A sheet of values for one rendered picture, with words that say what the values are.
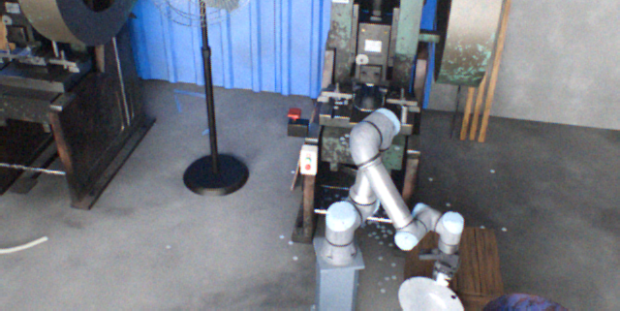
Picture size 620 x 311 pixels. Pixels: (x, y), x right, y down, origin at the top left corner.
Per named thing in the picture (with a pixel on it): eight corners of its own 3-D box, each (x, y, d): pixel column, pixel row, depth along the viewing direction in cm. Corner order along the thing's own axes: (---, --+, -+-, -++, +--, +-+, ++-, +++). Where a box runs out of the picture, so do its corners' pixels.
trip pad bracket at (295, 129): (306, 157, 301) (307, 124, 290) (287, 155, 302) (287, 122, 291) (308, 150, 306) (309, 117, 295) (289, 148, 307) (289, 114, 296)
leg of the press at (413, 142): (415, 259, 319) (440, 112, 267) (392, 256, 320) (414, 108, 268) (419, 154, 393) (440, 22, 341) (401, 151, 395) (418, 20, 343)
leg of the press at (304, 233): (312, 244, 326) (318, 99, 274) (291, 241, 327) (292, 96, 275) (336, 143, 400) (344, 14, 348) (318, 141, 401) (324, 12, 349)
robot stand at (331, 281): (357, 335, 280) (364, 265, 254) (317, 340, 277) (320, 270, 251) (349, 302, 295) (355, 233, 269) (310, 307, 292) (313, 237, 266)
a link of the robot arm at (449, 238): (448, 206, 232) (468, 216, 228) (444, 228, 239) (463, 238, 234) (437, 217, 227) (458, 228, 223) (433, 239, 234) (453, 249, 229)
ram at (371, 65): (385, 85, 286) (391, 26, 269) (353, 82, 288) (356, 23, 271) (387, 68, 300) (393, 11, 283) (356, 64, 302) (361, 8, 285)
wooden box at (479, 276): (488, 348, 275) (505, 295, 255) (402, 337, 279) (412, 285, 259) (480, 280, 308) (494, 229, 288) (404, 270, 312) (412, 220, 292)
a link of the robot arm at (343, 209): (319, 235, 254) (320, 210, 246) (338, 218, 262) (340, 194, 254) (342, 249, 247) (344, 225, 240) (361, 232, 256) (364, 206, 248)
